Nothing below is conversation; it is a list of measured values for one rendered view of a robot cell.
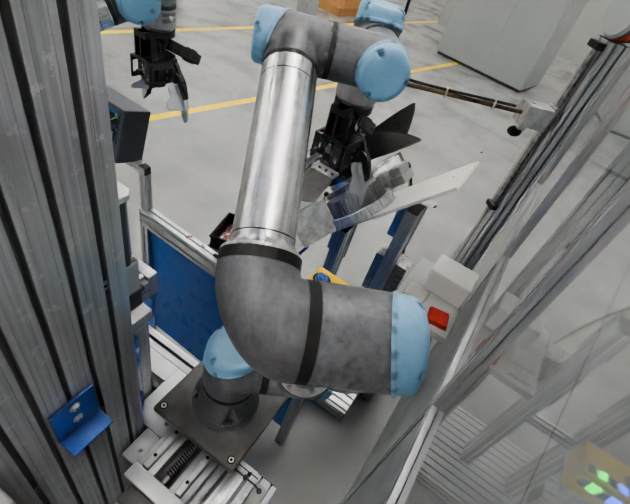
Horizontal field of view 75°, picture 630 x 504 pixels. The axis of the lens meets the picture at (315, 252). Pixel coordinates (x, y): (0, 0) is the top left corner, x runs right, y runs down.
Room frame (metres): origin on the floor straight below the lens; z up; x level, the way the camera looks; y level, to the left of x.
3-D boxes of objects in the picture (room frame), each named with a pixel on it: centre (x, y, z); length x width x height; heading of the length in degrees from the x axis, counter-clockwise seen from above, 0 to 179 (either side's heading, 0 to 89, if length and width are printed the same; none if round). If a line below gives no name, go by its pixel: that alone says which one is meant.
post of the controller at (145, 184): (1.17, 0.68, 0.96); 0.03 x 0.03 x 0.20; 68
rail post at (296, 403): (0.85, -0.12, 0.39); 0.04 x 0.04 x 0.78; 68
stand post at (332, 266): (1.40, -0.09, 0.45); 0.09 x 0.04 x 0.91; 158
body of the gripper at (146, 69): (0.91, 0.48, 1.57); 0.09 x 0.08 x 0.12; 158
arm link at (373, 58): (0.63, 0.01, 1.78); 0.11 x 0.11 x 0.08; 13
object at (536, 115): (1.46, -0.56, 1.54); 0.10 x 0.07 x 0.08; 103
